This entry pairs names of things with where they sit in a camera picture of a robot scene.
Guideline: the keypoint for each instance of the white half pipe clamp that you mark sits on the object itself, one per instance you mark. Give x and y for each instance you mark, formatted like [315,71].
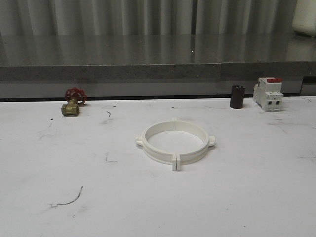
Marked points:
[159,155]

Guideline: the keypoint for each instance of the dark brown cylindrical coupling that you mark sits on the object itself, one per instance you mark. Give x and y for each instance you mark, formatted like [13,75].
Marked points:
[237,96]

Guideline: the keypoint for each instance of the brass valve red handwheel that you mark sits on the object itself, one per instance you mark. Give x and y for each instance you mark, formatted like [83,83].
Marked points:
[75,97]

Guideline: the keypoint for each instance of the grey stone counter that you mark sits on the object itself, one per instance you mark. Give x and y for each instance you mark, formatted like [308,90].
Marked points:
[97,59]

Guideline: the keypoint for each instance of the white container on counter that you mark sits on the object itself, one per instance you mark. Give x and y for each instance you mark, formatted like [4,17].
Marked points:
[304,19]

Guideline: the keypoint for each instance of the white circuit breaker red switch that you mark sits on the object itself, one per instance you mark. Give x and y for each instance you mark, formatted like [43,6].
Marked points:
[267,94]

